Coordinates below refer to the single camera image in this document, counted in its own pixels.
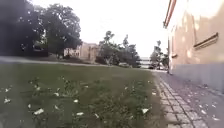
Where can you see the cluster of trees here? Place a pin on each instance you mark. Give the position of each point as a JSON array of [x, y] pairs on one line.
[[118, 51]]

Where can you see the beige distant building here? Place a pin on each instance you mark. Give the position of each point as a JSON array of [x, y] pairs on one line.
[[85, 51]]

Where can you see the pale distant building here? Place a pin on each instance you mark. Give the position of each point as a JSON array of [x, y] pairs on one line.
[[145, 62]]

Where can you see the grass lawn with leaves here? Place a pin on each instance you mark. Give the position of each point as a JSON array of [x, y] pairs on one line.
[[83, 96]]

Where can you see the trees beside pale building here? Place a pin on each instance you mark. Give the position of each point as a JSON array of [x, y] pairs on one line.
[[159, 57]]

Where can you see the grey path behind lawn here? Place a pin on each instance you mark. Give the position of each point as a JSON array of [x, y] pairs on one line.
[[40, 61]]

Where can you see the large dark tree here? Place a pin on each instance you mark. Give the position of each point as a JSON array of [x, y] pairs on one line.
[[40, 30]]

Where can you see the grey stone paved path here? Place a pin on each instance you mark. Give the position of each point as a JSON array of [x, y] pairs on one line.
[[191, 100]]

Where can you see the yellow plastered building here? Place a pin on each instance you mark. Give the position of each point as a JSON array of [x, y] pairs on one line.
[[200, 43]]

